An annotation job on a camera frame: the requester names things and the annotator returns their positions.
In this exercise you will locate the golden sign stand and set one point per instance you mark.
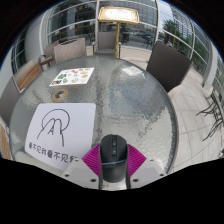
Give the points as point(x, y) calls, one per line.
point(118, 15)

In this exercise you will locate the dark brown wicker chair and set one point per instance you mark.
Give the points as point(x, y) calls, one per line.
point(168, 65)

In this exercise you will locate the white mouse pad with drawing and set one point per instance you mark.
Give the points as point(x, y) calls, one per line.
point(66, 130)

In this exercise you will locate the food picture menu card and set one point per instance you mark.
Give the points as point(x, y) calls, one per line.
point(72, 76)

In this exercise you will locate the beige tape roll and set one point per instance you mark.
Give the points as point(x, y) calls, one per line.
point(60, 95)

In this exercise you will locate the black metal chair group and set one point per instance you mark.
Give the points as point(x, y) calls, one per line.
point(215, 115)

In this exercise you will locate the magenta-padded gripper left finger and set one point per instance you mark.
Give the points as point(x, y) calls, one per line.
point(83, 171)

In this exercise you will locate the wooden slat bench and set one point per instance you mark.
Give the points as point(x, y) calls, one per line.
point(28, 75)
point(4, 143)

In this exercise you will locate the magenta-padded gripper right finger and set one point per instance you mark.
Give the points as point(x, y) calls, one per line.
point(143, 171)

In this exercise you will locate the black computer mouse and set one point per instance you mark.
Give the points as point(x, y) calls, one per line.
point(114, 160)

